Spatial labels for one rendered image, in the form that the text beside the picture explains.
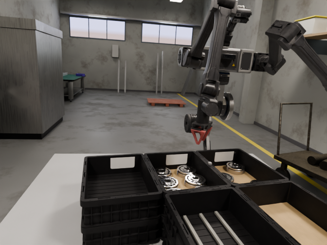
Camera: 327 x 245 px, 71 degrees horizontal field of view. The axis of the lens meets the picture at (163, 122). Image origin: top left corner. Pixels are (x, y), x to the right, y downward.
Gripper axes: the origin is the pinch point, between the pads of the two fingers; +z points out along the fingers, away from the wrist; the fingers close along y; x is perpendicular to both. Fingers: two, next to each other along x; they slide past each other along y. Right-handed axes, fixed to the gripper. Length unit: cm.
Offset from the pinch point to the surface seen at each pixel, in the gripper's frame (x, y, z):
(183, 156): 13.6, 12.7, 16.5
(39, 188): 77, -34, 36
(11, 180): 228, 22, 109
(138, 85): 619, 796, 101
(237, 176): -15.5, 22.3, 23.8
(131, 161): 33.6, -8.4, 17.0
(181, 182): 7.0, -1.6, 23.4
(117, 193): 26.1, -28.4, 23.1
